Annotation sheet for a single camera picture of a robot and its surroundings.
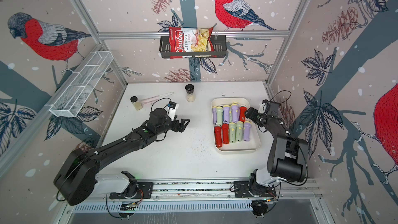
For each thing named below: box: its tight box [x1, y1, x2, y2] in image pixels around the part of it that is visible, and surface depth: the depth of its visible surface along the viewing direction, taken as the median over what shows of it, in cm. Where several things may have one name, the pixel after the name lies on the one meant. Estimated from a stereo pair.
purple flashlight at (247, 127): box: [243, 120, 252, 142], surface depth 94 cm
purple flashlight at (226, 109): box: [222, 105, 230, 124], surface depth 97 cm
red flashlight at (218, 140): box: [214, 126, 223, 148], surface depth 89 cm
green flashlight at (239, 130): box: [235, 120, 244, 142], surface depth 93 cm
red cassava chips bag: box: [168, 26, 218, 60], surface depth 89 cm
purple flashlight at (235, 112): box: [231, 103, 239, 123], surface depth 97 cm
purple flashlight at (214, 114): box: [211, 106, 218, 125], surface depth 99 cm
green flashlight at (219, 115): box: [216, 106, 223, 126], surface depth 97 cm
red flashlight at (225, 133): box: [221, 123, 230, 145], surface depth 93 cm
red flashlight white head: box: [239, 104, 247, 123], surface depth 103 cm
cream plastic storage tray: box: [210, 96, 262, 154], surface depth 90 cm
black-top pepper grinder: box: [185, 84, 196, 103], surface depth 106 cm
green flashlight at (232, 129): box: [229, 122, 237, 144], surface depth 92 cm
